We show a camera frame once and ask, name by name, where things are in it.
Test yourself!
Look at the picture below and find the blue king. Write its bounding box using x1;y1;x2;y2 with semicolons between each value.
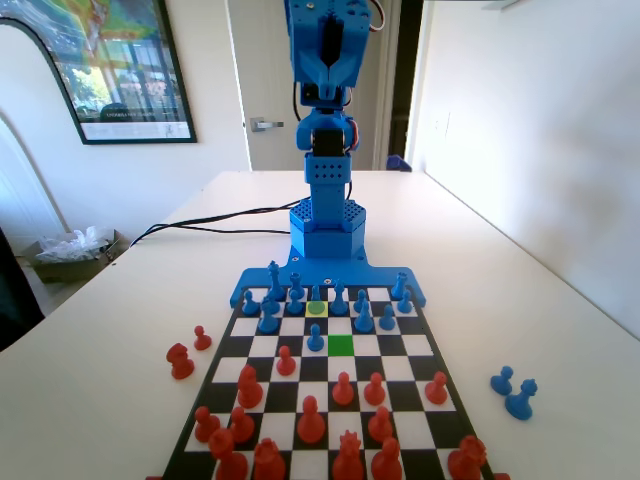
267;259;285;301

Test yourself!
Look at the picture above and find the black and white chessboard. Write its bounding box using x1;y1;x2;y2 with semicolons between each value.
159;285;496;480

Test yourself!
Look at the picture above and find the captured red pawn, larger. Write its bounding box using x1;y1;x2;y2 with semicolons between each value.
166;342;196;381

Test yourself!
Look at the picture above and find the white door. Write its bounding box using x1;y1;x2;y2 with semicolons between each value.
227;0;396;172

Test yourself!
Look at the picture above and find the red queen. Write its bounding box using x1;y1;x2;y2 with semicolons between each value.
331;430;365;480

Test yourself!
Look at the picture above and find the red king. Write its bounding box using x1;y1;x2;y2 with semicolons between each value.
253;438;287;480

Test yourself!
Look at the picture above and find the red knight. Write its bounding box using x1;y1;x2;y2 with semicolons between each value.
208;427;250;480

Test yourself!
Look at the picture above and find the black framed poster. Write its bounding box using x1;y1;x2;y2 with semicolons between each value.
0;0;199;146

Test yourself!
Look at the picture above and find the clear plastic wrap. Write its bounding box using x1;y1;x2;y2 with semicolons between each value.
37;225;114;264

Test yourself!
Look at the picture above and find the red rook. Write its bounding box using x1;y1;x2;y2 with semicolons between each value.
447;434;488;480

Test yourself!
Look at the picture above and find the cardboard box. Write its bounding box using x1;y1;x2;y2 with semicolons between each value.
22;228;129;284

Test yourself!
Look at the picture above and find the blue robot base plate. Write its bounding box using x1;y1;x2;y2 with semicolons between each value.
228;252;429;309

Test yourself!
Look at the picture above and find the black table cable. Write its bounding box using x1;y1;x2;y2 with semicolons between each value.
144;223;292;236
130;198;306;247

